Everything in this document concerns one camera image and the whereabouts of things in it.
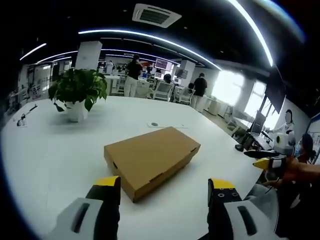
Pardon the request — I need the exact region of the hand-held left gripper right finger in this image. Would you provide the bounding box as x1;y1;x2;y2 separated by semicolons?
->
207;177;279;240

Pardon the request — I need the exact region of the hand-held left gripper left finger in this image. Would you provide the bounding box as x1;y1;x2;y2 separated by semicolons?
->
53;175;122;240

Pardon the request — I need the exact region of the brown cardboard shoe box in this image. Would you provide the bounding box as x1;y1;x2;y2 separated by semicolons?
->
103;126;202;204

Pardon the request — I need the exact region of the open laptop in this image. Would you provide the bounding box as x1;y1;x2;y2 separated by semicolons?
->
249;111;266;134

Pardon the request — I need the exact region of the grey cloth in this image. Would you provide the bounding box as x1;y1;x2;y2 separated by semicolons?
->
243;183;280;225

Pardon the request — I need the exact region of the white office chair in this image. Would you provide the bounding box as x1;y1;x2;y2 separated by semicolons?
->
178;87;197;104
149;81;174;102

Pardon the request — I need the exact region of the white flat table socket plate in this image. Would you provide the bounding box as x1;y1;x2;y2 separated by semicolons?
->
146;120;189;129

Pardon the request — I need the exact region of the long ceiling light strip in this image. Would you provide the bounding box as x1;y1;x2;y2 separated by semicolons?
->
225;0;275;68
77;29;222;71

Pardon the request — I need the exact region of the small black white tool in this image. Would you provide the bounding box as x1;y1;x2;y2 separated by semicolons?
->
13;104;39;127

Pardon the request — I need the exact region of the bright display screen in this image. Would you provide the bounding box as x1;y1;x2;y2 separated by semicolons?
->
154;58;174;71

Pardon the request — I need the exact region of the green potted plant white pot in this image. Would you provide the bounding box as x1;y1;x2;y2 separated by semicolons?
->
47;67;109;123

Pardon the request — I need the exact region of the white square pillar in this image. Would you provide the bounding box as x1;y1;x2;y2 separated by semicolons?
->
74;40;103;72

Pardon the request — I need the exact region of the ceiling air conditioner vent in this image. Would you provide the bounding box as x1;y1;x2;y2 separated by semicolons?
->
132;3;183;29

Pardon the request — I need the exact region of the short ceiling light strip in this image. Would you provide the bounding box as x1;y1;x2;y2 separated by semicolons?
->
19;42;48;62

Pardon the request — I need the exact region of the dark wall monitor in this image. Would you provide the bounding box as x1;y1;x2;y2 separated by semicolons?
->
264;65;287;114

